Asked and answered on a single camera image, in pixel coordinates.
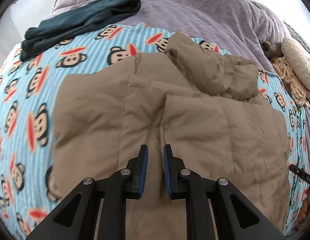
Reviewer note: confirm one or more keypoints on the tan puffer jacket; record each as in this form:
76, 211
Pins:
207, 106

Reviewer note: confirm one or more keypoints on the dark teal folded jeans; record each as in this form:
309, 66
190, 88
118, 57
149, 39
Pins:
69, 24

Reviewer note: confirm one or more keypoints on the person right hand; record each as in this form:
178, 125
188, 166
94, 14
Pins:
302, 213

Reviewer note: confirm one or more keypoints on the beige chunky knit throw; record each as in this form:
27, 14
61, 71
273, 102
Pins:
299, 93

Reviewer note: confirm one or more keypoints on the cream round pleated cushion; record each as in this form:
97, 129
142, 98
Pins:
298, 58

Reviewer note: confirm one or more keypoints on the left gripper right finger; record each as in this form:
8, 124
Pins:
215, 209

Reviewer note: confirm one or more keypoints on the blue monkey print blanket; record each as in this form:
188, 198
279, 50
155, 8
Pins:
27, 96

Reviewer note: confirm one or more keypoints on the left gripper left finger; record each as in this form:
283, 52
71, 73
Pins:
96, 209

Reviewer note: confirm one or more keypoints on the purple quilted duvet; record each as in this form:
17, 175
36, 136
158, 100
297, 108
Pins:
200, 15

